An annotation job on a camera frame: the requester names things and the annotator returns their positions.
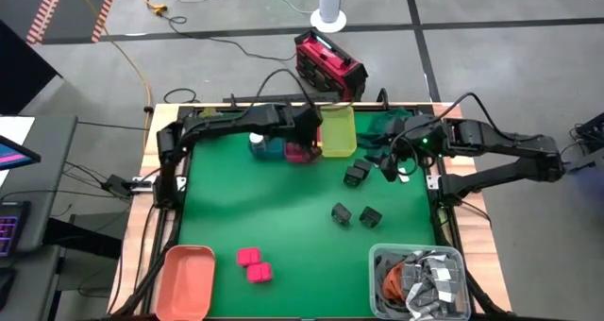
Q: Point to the magenta plastic bin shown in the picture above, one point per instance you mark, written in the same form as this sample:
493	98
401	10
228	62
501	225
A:
293	158

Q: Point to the yellow plastic bin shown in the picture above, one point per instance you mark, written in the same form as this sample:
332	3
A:
337	132

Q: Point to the orange cloth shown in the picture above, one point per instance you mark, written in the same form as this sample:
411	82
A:
391	283

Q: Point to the green table mat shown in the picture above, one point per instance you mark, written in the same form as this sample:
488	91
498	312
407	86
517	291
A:
283	245

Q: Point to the white sheet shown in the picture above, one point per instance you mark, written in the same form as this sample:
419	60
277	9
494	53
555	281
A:
16	126

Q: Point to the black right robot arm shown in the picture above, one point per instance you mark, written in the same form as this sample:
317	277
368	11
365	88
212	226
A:
500	144

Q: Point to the white mounting plate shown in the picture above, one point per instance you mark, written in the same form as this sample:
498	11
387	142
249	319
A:
180	183
432	182

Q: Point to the white lid spice jar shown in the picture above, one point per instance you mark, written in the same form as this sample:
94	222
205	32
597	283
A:
256	140

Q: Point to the grey patterned cloth pile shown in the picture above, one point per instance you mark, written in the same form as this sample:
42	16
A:
434	278

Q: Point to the pink spice box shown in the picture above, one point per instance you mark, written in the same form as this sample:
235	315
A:
248	256
259	272

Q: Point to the grey desk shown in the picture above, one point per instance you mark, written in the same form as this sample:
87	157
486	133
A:
47	179

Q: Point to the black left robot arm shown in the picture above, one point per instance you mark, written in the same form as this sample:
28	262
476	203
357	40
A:
226	120

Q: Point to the long black bar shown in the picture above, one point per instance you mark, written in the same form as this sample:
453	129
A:
245	98

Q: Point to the blue plastic bin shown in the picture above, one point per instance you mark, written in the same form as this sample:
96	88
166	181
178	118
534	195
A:
273	150

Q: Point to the dark green cloth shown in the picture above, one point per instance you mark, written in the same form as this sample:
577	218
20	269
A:
377	130

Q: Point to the black metal table frame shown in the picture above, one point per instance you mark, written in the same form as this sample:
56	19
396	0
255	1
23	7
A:
443	231

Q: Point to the clear plastic storage container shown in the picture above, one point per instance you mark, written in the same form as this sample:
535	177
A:
377	307

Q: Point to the small white flat item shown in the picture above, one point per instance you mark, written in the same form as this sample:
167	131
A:
405	177

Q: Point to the black spice box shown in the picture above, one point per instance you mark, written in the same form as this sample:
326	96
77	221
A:
371	216
354	176
363	164
340	214

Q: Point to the red black power station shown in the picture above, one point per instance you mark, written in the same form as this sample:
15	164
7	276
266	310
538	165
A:
330	66

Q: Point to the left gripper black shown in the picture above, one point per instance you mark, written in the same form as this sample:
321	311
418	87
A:
304	125

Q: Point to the white fan base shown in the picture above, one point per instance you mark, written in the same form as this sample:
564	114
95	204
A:
330	0

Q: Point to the lit computer screen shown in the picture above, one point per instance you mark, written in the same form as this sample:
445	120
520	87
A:
14	155

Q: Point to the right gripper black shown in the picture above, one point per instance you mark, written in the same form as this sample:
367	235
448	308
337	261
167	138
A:
417	137

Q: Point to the salmon orange plastic bin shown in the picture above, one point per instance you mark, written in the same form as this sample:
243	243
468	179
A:
186	283

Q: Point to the small greenish translucent object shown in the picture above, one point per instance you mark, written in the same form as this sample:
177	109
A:
208	113

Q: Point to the black panel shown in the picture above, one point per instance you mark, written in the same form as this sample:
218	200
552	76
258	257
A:
19	75

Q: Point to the keyboard with pink backlight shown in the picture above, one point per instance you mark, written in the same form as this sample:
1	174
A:
9	229

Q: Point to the black power adapter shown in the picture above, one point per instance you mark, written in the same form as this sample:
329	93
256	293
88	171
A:
118	185

